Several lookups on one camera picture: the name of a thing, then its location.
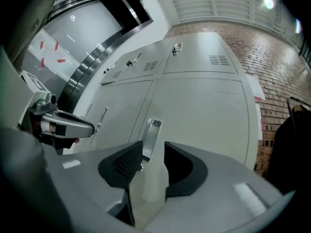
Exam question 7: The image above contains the black hanging garment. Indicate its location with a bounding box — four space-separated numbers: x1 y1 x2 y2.
266 109 311 195

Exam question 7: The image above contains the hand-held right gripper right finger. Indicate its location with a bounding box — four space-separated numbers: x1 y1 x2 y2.
145 141 296 233

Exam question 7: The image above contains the grey elevator door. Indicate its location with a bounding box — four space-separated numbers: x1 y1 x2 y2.
20 0 125 88

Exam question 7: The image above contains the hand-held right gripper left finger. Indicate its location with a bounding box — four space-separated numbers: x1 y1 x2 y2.
45 141 143 233

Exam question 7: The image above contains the white paper notice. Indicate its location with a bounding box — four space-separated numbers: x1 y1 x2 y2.
27 29 81 70

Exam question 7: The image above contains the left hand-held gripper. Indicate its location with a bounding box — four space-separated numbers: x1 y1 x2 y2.
17 71 95 150

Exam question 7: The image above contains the steel elevator door frame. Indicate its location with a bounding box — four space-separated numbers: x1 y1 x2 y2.
46 0 155 118

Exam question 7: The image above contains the grey metal locker cabinet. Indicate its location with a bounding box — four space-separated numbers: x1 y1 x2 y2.
72 32 260 228

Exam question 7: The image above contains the grey locker door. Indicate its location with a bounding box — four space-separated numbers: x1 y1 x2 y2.
127 78 251 228

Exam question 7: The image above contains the person's grey shirt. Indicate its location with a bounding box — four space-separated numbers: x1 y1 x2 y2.
0 0 63 66

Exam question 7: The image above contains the white paper sheet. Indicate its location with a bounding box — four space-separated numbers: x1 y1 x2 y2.
245 73 266 102

